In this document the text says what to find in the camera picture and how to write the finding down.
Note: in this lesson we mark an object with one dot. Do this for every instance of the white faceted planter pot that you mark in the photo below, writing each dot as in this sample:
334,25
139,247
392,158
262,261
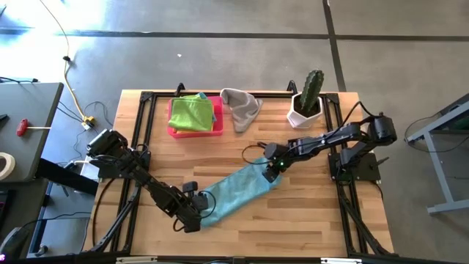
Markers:
300,119

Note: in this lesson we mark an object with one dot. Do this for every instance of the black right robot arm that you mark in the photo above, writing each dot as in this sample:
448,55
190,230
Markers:
329,141

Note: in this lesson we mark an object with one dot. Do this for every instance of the masking tape roll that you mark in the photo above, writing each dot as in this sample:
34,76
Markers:
9,161

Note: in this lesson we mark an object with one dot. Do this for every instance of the teal microfiber towel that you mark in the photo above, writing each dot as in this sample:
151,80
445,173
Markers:
202,96
238,190

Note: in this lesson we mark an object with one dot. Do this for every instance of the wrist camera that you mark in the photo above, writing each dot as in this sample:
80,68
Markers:
276,151
190,187

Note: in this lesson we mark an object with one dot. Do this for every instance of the green woven microfiber towel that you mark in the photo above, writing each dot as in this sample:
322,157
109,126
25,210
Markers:
190,113

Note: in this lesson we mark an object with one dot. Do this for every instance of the pink plastic bin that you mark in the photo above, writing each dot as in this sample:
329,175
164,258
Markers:
218,121

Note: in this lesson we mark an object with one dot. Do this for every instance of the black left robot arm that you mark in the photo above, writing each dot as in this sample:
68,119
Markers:
139,172

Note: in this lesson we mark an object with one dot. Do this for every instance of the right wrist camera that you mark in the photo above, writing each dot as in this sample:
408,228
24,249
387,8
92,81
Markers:
276,151

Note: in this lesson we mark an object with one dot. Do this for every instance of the grey metal desk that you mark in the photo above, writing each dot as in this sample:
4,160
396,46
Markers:
439,146

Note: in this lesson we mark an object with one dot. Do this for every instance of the grey side table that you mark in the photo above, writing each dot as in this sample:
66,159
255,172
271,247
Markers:
29,128

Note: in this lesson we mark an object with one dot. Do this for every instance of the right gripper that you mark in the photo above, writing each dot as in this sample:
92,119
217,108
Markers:
281,165

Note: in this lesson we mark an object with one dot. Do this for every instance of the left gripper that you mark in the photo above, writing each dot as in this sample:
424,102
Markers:
185,212

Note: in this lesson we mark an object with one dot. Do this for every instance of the grey microfiber towel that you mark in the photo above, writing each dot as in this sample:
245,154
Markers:
242,110

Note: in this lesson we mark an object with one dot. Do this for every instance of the yellow microfiber towel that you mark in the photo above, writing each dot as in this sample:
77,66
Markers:
194,130

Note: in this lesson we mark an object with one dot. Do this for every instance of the green cactus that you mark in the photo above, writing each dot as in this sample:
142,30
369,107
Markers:
311,89

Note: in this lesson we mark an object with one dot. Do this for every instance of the black table frame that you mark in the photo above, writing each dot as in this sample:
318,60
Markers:
146,97

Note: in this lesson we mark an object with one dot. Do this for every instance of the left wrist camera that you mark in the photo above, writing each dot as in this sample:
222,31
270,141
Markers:
190,187

